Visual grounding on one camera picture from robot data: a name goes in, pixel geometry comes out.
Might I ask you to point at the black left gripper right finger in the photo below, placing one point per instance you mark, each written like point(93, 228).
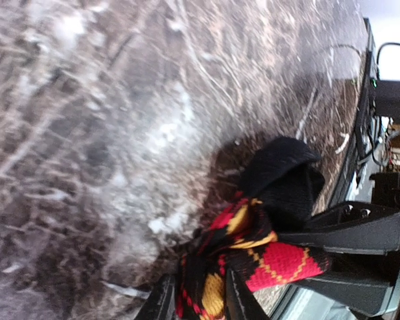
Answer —
point(240, 303)

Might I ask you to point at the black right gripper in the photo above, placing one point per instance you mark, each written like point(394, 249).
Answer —
point(358, 228)

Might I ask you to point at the argyle patterned sock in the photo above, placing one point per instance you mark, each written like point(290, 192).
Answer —
point(276, 193)

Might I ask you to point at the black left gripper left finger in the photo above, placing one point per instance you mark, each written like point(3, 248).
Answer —
point(160, 304)

